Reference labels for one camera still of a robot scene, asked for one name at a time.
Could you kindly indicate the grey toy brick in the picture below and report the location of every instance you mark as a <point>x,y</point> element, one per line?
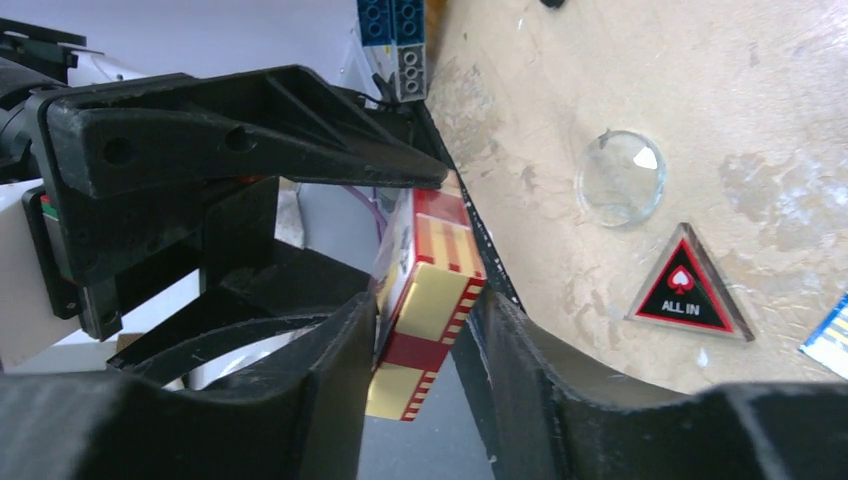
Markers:
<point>411,73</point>

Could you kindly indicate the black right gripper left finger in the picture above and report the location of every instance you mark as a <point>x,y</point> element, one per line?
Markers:
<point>297,413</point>

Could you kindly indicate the red playing card deck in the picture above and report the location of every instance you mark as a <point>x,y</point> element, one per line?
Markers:
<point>427,298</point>

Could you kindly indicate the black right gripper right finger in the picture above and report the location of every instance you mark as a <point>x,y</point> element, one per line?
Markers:
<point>561,414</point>

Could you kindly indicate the blue playing card deck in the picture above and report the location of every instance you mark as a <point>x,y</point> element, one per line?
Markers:
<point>827,344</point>

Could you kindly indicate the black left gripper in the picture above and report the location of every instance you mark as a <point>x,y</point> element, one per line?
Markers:
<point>182,326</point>

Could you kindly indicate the triangular all in button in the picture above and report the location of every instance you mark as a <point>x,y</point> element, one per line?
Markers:
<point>685,290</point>

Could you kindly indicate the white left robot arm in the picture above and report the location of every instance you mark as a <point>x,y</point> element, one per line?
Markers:
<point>130,185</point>

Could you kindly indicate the blue toy brick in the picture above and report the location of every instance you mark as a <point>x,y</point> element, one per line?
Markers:
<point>384,22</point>

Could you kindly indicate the clear round dealer button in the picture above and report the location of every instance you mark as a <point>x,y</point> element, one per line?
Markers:
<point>620,179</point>

